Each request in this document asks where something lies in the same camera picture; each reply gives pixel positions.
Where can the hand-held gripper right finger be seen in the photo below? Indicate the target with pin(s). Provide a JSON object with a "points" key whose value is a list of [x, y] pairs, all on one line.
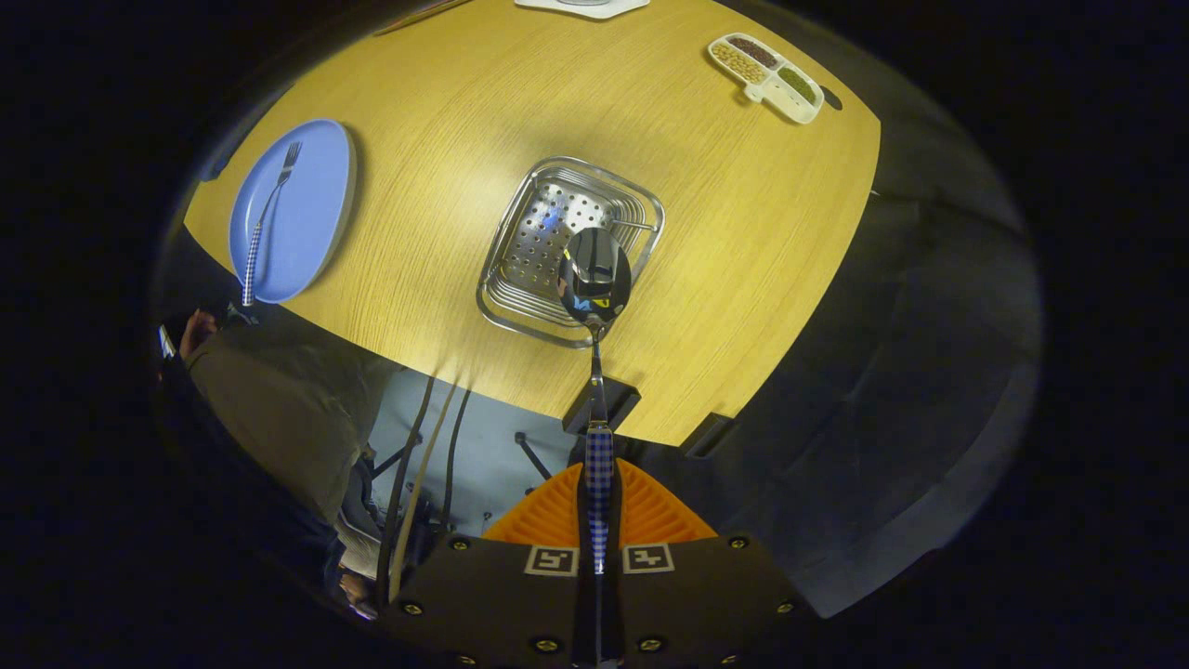
{"points": [[697, 595]]}

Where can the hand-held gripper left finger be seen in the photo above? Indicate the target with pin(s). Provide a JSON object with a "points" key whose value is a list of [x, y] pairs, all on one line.
{"points": [[502, 595]]}

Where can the person's olive clothing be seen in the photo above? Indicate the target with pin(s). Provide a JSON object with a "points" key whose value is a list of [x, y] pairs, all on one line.
{"points": [[279, 409]]}

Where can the blue round plate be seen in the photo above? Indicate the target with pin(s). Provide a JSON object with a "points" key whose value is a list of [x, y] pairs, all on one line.
{"points": [[307, 214]]}

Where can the white divided tray of beans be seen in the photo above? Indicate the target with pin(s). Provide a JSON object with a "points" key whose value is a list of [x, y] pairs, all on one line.
{"points": [[785, 100]]}

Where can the black round table grommet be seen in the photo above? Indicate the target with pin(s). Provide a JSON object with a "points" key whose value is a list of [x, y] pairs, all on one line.
{"points": [[830, 98]]}

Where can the white square coaster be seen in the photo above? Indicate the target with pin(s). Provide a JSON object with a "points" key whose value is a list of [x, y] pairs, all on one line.
{"points": [[594, 9]]}

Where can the black table bracket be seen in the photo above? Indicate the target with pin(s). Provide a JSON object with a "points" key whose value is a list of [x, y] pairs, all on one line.
{"points": [[608, 404], [709, 433]]}

